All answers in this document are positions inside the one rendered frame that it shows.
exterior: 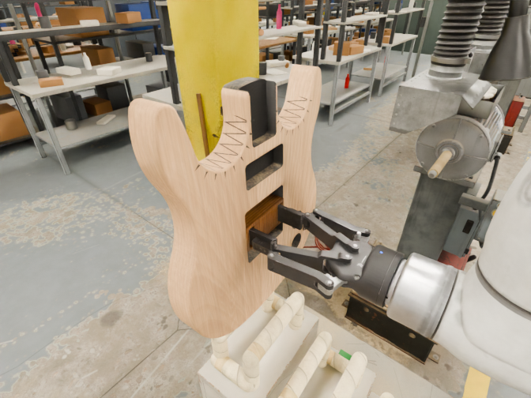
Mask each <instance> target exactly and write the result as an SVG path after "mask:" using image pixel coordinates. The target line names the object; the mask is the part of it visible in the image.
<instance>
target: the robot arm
mask: <svg viewBox="0 0 531 398"><path fill-rule="evenodd" d="M277 210H278V221H280V222H282V223H285V224H287V225H289V226H291V227H294V228H296V229H298V230H301V229H303V230H308V231H309V232H310V233H312V234H313V235H314V236H315V237H316V238H318V239H319V240H320V241H322V242H323V243H324V244H326V245H327V246H328V247H329V248H330V251H326V250H320V251H319V252H317V251H312V250H305V249H300V248H296V247H291V246H284V245H280V244H277V238H274V237H273V236H271V235H268V234H266V233H264V232H262V231H259V230H257V229H255V228H253V227H252V228H251V229H250V230H249V236H250V245H252V246H253V248H254V249H255V250H257V251H258V252H260V253H263V254H265V255H266V256H267V269H268V270H269V271H271V272H275V273H276V274H279V275H281V276H284V277H286V278H288V279H290V280H293V281H295V282H297V283H301V284H302V285H304V286H307V287H309V288H312V289H314V290H316V291H317V292H318V293H319V294H320V295H321V296H323V297H324V298H325V299H331V298H332V296H333V292H334V291H335V290H337V289H338V288H339V287H348V288H351V289H353V290H354V291H355V292H356V293H357V294H358V296H359V297H361V298H363V299H366V300H367V301H369V302H372V303H374V304H375V305H377V306H380V307H382V308H383V307H384V306H385V305H387V306H388V308H387V312H386V314H387V316H388V317H389V318H391V319H393V320H395V321H397V322H399V323H401V324H403V325H405V326H407V327H409V328H411V329H413V330H415V331H417V332H419V333H420V334H421V335H422V336H425V337H428V338H431V339H432V340H434V341H435V342H437V343H439V344H440V345H442V346H443V347H445V349H447V350H448V351H449V352H450V353H451V354H452V355H454V356H455V357H456V358H457V359H460V360H461V361H462V362H464V363H466V364H467V365H469V366H471V367H472V368H474V369H475V370H478V371H480V372H481V373H483V374H485V375H487V376H489V377H491V378H493V379H495V380H497V381H499V382H501V383H503V384H505V385H507V386H509V387H511V388H513V389H516V390H518V391H519V392H523V393H525V394H527V395H529V396H531V157H530V158H529V160H528V161H527V162H526V163H525V165H524V167H523V168H522V169H521V170H520V171H519V173H518V175H517V176H516V178H515V179H514V181H513V182H512V184H511V185H510V188H509V189H508V191H507V192H506V194H505V196H504V197H503V199H502V201H501V203H500V204H499V207H498V208H497V210H496V212H495V215H494V216H493V218H492V220H491V223H490V225H489V228H488V231H487V233H486V235H485V240H484V246H483V249H482V250H481V252H480V256H479V257H478V259H477V261H476V263H475V264H474V265H473V266H472V268H471V269H470V270H469V271H468V272H464V271H462V270H459V269H456V268H454V267H453V266H451V265H445V264H443V263H441V262H438V261H435V260H432V259H431V258H428V257H425V256H423V255H420V254H418V253H411V254H410V255H409V257H408V259H407V260H405V259H404V258H405V255H404V254H403V253H400V252H397V251H396V250H392V249H390V248H388V247H385V246H382V245H377V246H375V247H372V246H371V245H370V244H369V243H368V242H369V238H370V234H371V231H370V230H369V229H367V228H363V227H357V226H355V225H352V224H350V223H348V222H346V221H343V220H341V219H339V218H337V217H336V216H332V215H330V214H329V213H327V212H323V211H322V210H320V209H318V208H314V209H313V212H311V213H309V212H305V213H303V212H300V211H298V210H295V209H293V208H288V207H285V206H283V205H278V206H277ZM319 217H321V219H319ZM279 253H280V254H279ZM325 259H326V266H325V265H324V260H325ZM324 274H325V275H324ZM330 276H332V277H330Z"/></svg>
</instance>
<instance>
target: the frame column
mask: <svg viewBox="0 0 531 398"><path fill-rule="evenodd" d="M467 190H468V187H466V186H461V185H458V184H456V183H452V182H448V181H445V180H442V179H440V178H429V177H428V175H425V174H422V173H420V178H419V181H418V183H417V186H416V191H415V193H414V196H413V199H412V203H411V206H410V209H409V213H408V215H407V218H406V221H405V225H404V228H403V231H402V233H401V238H400V241H399V243H398V246H397V250H396V251H397V252H400V253H403V254H404V255H405V258H404V259H405V260H407V259H408V257H409V255H410V254H411V253H418V254H420V255H423V256H425V257H428V258H431V259H432V260H435V261H437V260H438V259H439V256H440V254H441V252H442V250H443V247H444V244H445V242H446V239H447V237H448V235H449V233H450V230H451V228H452V226H453V224H454V221H455V219H456V216H457V214H458V211H459V209H460V207H461V204H459V203H458V202H459V201H460V198H461V195H462V194H463V193H466V192H467Z"/></svg>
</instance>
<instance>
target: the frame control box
mask: <svg viewBox="0 0 531 398"><path fill-rule="evenodd" d="M506 192H507V191H504V190H499V189H496V190H495V192H494V194H493V196H492V198H491V200H490V202H489V204H488V207H487V209H486V211H485V213H484V215H483V211H480V210H478V209H475V208H471V209H472V210H473V211H477V210H478V216H479V225H478V227H477V229H476V233H475V235H474V237H473V239H474V240H477V241H479V246H480V248H481V249H483V246H484V240H485V235H486V233H487V231H488V228H489V225H490V223H491V220H492V218H493V214H492V213H493V212H494V211H496V210H497V204H498V203H499V202H501V201H502V199H503V197H504V196H505V194H506Z"/></svg>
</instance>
